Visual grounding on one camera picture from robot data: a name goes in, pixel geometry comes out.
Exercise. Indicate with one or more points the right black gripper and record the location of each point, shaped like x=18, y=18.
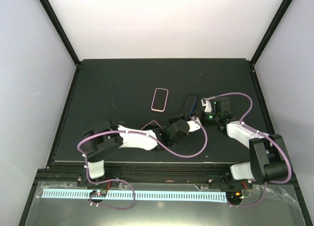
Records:
x=197, y=112

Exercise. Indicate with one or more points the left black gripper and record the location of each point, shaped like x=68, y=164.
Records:
x=173, y=119

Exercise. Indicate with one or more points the black-cased phone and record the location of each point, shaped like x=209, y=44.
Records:
x=188, y=106

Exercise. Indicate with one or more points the pink-cased phone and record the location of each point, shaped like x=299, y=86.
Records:
x=151, y=126
x=159, y=100

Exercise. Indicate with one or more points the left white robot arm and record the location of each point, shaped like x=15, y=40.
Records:
x=110, y=135

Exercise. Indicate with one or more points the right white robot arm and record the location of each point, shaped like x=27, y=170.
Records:
x=269, y=161

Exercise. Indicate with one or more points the right small circuit board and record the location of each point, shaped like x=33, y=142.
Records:
x=238, y=195

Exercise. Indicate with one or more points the small circuit board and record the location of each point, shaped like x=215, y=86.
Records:
x=238, y=195
x=98, y=194

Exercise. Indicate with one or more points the left small circuit board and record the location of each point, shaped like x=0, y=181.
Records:
x=98, y=194

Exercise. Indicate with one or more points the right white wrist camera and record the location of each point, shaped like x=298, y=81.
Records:
x=206, y=104

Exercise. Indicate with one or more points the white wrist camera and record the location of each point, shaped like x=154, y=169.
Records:
x=194, y=125
x=206, y=104

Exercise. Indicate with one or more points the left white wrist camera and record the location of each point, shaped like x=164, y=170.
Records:
x=194, y=125

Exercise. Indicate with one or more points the white slotted cable duct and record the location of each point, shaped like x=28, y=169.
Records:
x=137, y=195

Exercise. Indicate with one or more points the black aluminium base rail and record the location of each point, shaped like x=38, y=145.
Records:
x=214, y=176

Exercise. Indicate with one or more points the right black frame post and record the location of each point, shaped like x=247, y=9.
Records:
x=282, y=9

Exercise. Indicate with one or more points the black frame post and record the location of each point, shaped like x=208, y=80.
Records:
x=282, y=9
x=60, y=30

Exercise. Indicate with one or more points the left black frame post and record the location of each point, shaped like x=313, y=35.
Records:
x=60, y=30

